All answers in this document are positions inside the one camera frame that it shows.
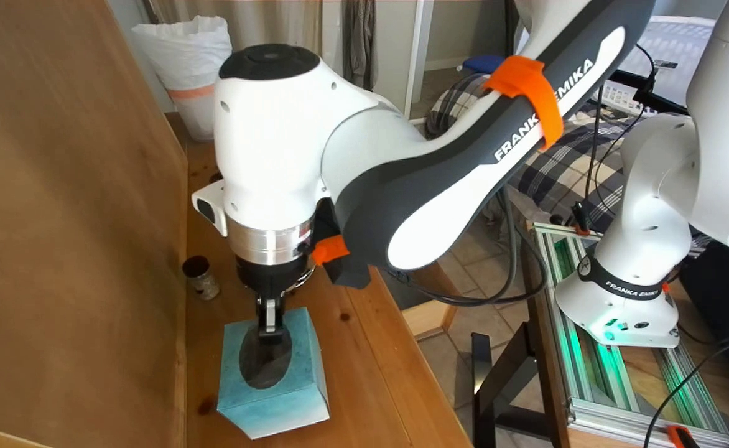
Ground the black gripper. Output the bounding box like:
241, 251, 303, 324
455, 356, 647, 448
237, 258, 318, 338

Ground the teal tissue box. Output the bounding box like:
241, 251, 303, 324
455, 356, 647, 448
215, 306, 334, 442

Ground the loose black-capped spice jar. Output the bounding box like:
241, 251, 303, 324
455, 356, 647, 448
180, 254, 223, 305

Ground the open wooden drawer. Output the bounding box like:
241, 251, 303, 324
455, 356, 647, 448
397, 297, 457, 345

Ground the black metal stand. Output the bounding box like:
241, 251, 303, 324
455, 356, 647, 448
471, 321, 549, 448

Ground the white bag-lined bin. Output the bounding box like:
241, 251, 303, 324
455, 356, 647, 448
127, 12, 233, 146

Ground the hanging grey garment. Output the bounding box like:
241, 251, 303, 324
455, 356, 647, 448
340, 0, 381, 91

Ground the white framed mirror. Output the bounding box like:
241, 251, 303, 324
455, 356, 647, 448
406, 0, 518, 116

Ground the black cabinet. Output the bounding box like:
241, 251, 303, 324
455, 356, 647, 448
679, 239, 729, 404

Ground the grey patterned quilt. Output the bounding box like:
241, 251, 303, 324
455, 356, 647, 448
631, 12, 723, 91

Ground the black wrist camera orange mount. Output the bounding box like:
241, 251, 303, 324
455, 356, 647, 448
307, 197, 376, 292

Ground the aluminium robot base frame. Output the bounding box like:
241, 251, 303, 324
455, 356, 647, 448
502, 185, 729, 448

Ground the orange velcro strap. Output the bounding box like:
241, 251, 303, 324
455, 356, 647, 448
483, 56, 567, 153

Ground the black floor cable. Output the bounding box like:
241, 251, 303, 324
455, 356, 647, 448
641, 324, 729, 448

